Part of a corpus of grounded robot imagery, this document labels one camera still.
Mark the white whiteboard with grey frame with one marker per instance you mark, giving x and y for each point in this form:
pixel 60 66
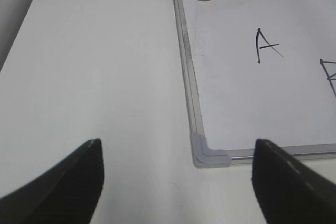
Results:
pixel 258 69

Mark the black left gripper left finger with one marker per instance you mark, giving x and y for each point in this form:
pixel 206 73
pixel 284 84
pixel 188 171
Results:
pixel 67 193

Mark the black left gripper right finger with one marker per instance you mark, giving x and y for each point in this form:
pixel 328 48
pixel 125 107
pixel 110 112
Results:
pixel 288 191

